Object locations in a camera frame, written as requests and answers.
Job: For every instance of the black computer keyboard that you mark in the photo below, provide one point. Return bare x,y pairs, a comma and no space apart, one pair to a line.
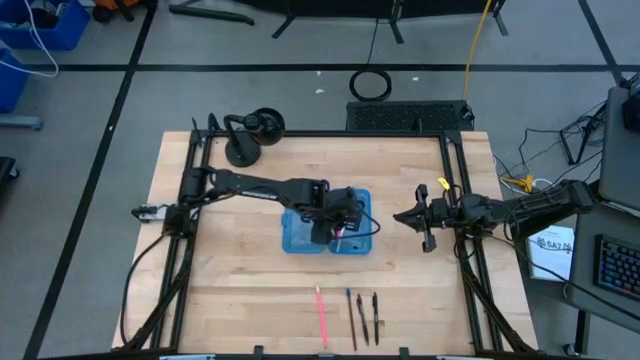
620,267

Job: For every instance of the blue plastic supply box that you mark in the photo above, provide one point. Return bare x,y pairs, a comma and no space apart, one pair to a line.
300,240

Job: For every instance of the black desk lamp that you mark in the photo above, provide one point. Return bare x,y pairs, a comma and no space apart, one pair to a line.
245,145

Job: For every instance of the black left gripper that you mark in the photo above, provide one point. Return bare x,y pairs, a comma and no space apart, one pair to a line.
330,205

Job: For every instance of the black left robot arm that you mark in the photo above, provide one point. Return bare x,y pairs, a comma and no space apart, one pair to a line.
260,187

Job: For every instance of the black perforated case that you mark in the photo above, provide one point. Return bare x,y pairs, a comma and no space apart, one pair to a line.
410,116

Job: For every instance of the white printed paper sheet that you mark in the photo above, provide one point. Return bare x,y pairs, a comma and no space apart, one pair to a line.
555,250

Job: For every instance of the grey stand foot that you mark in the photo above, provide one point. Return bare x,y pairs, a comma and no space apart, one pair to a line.
20,122

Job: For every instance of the black desk device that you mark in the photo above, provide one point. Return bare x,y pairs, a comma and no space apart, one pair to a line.
632,110

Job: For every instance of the pink pencil yellow tip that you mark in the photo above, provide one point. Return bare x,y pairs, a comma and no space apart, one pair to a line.
320,315

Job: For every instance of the blue plastic storage bin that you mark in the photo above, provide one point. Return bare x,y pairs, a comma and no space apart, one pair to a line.
65,30
10,85

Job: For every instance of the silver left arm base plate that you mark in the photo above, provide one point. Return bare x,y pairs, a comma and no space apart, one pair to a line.
150,212

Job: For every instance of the black floor bar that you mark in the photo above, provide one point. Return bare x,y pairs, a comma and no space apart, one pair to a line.
210,14

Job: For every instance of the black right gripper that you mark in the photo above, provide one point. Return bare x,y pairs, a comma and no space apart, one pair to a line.
450,212

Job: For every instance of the grey desk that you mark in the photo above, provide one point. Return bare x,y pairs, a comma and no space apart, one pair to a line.
620,165

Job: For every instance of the black caster foot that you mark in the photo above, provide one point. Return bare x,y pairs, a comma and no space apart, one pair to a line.
6,170

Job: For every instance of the brown pencil blue cap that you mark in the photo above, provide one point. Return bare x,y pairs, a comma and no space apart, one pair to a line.
351,320

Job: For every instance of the black ballpoint pen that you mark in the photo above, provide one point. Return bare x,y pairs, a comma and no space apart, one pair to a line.
363,320
375,315

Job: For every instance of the orange and black object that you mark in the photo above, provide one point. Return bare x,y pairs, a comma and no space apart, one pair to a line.
117,4

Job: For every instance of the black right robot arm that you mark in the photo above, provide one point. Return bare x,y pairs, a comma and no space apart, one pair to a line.
540,207

